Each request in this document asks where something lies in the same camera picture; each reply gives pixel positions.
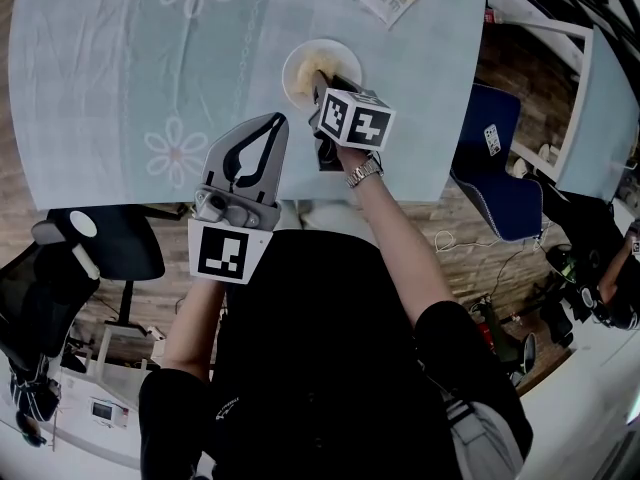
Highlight dark blue chair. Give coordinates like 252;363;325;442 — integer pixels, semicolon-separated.
449;82;545;243

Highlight person's black shirt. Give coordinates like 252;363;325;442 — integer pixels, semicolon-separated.
138;227;534;480

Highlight grey waist bag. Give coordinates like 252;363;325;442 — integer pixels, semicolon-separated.
439;392;526;480

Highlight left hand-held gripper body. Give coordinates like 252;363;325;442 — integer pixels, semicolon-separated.
187;182;283;287

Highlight small white appliance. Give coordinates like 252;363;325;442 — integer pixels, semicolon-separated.
89;396;131;429

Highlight white plate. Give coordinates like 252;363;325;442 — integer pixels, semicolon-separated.
281;38;363;112

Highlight person's right forearm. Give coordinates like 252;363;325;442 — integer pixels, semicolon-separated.
352;172;459;324

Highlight person's right hand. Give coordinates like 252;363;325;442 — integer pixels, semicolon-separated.
341;144;388;176

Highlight white power cable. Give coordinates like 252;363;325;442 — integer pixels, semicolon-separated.
433;220;551;254

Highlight white table with blue top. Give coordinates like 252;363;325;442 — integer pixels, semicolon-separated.
487;0;640;204

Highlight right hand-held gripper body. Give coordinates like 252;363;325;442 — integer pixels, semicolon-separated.
307;88;398;174

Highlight white spotted card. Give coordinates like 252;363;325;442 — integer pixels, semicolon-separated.
483;123;503;157

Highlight person's light trousers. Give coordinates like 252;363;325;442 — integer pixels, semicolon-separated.
279;200;376;242

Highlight person's left forearm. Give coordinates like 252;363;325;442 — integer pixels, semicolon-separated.
160;277;229;384

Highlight black mesh office chair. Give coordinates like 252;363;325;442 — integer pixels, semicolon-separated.
0;205;166;374

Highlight silver wristwatch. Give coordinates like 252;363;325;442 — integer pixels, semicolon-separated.
345;153;385;190

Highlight light blue floral tablecloth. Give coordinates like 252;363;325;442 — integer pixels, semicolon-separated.
8;0;489;212

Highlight beige sponge piece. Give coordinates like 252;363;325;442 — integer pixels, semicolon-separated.
297;52;334;94

